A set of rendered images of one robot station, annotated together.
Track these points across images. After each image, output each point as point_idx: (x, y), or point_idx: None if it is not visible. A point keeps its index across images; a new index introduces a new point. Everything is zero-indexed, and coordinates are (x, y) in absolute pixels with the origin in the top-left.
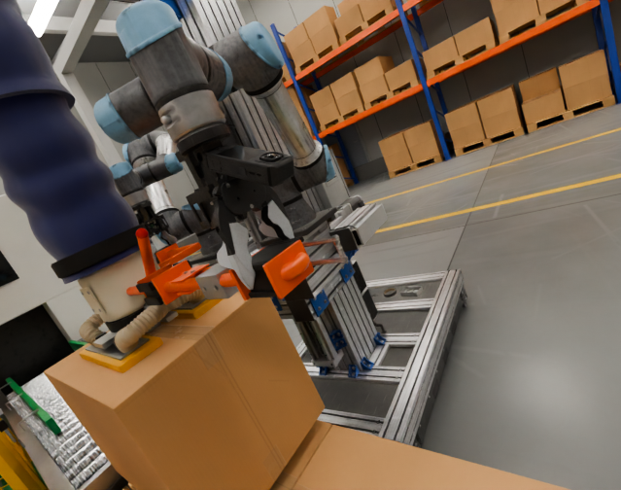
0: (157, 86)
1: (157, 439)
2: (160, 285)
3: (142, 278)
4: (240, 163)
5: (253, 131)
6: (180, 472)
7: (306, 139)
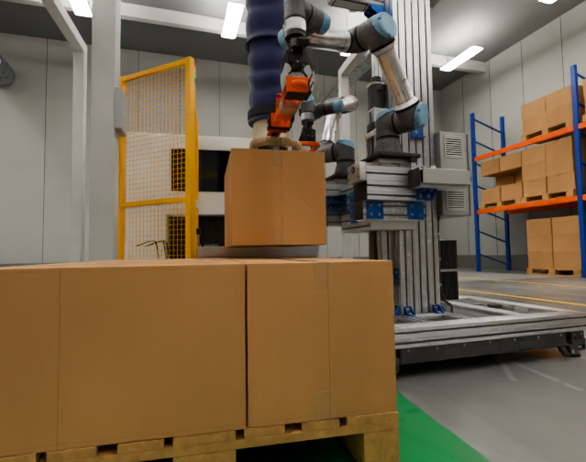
0: (285, 14)
1: (238, 172)
2: (272, 116)
3: None
4: (293, 38)
5: None
6: (238, 192)
7: (403, 90)
